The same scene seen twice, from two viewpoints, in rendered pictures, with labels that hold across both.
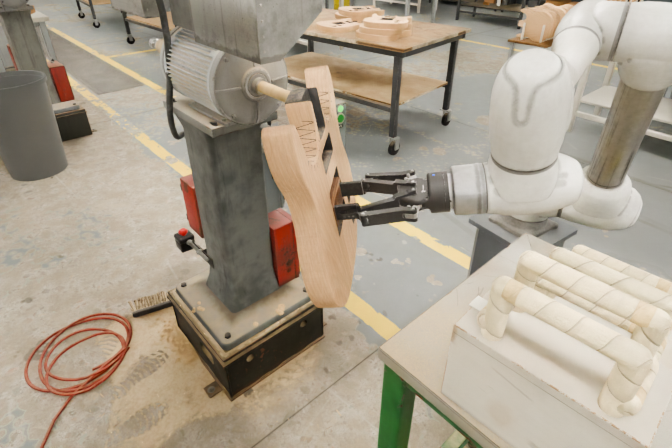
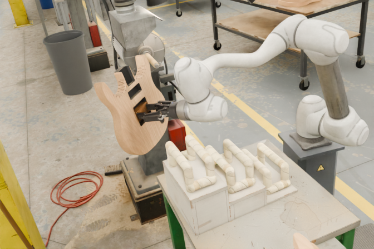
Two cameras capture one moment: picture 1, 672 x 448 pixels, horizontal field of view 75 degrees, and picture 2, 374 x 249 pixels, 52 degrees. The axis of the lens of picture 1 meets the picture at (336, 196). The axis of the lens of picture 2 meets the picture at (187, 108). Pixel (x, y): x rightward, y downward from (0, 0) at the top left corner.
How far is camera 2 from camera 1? 1.08 m
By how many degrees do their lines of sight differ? 21
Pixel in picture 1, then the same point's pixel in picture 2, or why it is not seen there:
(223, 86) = (128, 55)
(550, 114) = (186, 82)
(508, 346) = (174, 169)
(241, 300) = (151, 169)
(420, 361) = not seen: hidden behind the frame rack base
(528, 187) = (196, 109)
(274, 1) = (130, 26)
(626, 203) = (350, 129)
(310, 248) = (117, 127)
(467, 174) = (181, 103)
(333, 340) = not seen: hidden behind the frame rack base
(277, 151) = (98, 90)
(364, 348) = not seen: hidden behind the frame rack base
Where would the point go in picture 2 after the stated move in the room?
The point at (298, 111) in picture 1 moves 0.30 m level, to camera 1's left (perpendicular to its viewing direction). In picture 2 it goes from (118, 75) to (60, 73)
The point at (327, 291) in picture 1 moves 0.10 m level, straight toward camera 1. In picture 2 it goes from (125, 145) to (114, 159)
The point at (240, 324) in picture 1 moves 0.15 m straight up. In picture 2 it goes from (148, 182) to (144, 164)
